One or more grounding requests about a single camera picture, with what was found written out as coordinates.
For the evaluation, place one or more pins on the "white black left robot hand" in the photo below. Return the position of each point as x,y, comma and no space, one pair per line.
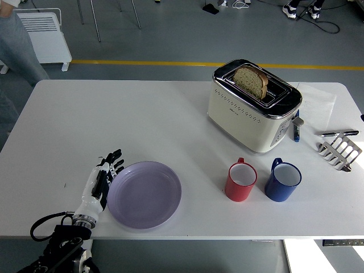
91,190

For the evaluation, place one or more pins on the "purple plate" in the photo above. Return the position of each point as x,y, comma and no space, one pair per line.
145,196

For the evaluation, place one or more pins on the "brown bread slice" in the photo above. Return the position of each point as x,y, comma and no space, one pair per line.
250,82

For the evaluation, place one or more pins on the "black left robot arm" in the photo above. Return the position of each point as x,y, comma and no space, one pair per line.
65,244

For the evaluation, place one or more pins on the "black silver pen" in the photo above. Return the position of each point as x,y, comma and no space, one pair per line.
338,133

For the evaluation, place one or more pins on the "silver toast rack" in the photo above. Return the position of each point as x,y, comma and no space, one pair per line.
345,145

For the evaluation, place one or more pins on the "white paper sheet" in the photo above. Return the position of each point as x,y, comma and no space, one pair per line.
318,105

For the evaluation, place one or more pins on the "white table leg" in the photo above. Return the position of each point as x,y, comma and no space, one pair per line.
287,256
89,246

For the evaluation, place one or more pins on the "blue marker pen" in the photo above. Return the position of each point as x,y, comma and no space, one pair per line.
296,133

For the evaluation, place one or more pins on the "blue mug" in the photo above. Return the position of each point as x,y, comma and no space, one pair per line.
277,193

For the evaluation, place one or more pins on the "black white sneaker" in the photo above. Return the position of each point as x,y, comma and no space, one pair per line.
314,12
288,11

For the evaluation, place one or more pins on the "cream chrome toaster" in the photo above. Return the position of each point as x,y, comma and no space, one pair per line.
241,125

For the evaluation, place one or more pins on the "black table control panel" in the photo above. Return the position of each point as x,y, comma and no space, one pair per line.
344,243

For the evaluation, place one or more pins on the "red mug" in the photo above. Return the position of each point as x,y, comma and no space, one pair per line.
237,192

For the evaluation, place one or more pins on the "white panel heater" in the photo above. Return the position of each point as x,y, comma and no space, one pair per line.
51,45

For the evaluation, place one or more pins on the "person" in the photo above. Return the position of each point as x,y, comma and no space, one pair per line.
17,51

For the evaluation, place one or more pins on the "metal chair leg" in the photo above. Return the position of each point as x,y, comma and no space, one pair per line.
80,11
95,20
136,14

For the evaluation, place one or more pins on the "white power adapter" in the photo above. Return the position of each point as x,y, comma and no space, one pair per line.
222,3

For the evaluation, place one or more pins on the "black floor pedal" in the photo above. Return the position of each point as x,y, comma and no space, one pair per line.
210,8

